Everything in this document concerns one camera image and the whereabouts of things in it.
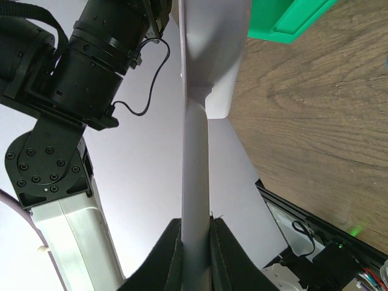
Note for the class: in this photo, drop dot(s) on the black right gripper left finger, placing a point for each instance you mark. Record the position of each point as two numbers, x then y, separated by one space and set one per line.
162 269

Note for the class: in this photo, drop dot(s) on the green bin with star candies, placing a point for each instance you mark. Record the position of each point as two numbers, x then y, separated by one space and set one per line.
284 20

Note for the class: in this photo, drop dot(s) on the black front mounting rail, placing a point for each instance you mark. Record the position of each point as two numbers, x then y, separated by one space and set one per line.
319 256

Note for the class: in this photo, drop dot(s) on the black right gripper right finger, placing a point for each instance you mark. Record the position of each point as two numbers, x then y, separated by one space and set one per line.
231 268

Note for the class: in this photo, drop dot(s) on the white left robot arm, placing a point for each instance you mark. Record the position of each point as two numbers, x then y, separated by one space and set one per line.
69 83

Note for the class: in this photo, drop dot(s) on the lilac slotted plastic scoop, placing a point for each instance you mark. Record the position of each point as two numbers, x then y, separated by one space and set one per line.
212 38

